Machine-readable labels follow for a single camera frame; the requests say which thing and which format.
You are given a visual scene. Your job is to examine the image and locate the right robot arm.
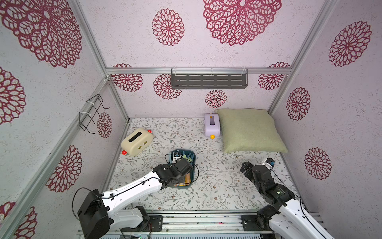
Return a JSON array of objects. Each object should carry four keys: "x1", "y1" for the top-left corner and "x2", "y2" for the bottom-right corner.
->
[{"x1": 240, "y1": 158, "x2": 333, "y2": 239}]

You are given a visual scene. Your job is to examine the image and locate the black wire wall rack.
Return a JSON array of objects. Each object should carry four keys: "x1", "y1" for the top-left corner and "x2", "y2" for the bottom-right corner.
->
[{"x1": 78, "y1": 94, "x2": 109, "y2": 134}]

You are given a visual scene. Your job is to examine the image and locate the lavender box with yellow knob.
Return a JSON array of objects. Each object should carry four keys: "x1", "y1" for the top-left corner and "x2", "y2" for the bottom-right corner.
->
[{"x1": 204, "y1": 114, "x2": 220, "y2": 139}]

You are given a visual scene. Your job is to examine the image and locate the cream box with red knobs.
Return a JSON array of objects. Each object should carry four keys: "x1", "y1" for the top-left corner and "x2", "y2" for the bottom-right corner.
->
[{"x1": 120, "y1": 128, "x2": 154, "y2": 156}]

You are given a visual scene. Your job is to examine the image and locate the grey wall shelf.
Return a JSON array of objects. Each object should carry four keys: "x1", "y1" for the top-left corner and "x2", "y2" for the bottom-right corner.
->
[{"x1": 170, "y1": 68, "x2": 248, "y2": 90}]

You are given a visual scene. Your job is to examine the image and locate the teal storage tray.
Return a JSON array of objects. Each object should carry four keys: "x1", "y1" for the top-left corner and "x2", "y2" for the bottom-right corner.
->
[{"x1": 165, "y1": 149, "x2": 197, "y2": 189}]

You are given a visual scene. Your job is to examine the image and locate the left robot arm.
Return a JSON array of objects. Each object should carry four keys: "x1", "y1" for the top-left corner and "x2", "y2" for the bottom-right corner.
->
[{"x1": 77, "y1": 158, "x2": 194, "y2": 239}]

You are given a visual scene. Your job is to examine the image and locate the green fabric pillow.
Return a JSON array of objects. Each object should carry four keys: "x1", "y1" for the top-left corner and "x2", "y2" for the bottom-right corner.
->
[{"x1": 216, "y1": 109, "x2": 288, "y2": 153}]

